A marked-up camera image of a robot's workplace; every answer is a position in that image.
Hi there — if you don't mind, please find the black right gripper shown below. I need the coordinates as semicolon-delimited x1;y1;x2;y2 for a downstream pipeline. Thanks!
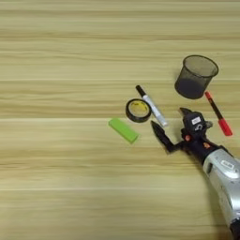
150;107;220;164

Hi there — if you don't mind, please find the white marker with black cap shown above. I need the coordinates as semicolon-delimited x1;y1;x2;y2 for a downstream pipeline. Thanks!
135;84;169;128

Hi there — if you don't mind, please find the black mesh pen cup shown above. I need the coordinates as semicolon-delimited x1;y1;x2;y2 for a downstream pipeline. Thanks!
173;54;219;100

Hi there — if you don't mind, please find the black adhesive tape roll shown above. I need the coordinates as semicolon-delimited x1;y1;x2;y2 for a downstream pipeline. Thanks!
125;97;153;124

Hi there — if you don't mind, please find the green rectangular block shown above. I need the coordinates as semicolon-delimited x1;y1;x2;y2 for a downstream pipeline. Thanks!
108;117;140;145

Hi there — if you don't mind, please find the red and black pen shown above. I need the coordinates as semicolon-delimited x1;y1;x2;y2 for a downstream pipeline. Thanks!
204;90;233;137

